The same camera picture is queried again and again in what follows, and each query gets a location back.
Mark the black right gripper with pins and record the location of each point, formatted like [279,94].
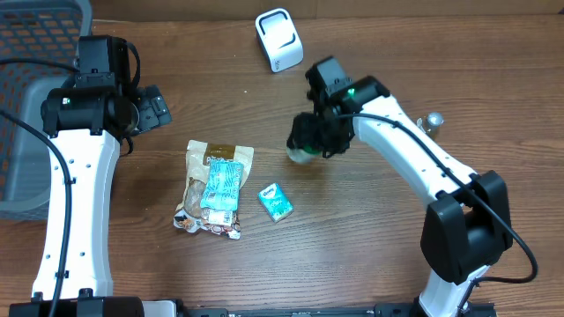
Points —
[307,136]

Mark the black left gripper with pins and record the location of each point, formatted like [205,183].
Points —
[152,107]

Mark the green lidded jar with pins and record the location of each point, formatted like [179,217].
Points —
[303,155]

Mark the teal tissue pack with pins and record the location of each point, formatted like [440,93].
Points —
[275,202]

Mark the yellow dish soap bottle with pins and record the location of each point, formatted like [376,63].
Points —
[430,124]

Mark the teal wafer packet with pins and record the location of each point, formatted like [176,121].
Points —
[222,190]

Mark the brown snack bag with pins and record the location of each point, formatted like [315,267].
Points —
[189,216]

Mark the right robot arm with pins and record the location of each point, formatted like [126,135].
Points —
[467,217]

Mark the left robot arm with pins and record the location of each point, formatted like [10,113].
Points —
[85,122]

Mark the white barcode scanner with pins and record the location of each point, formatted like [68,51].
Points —
[279,39]

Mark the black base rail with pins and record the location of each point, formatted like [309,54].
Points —
[308,312]

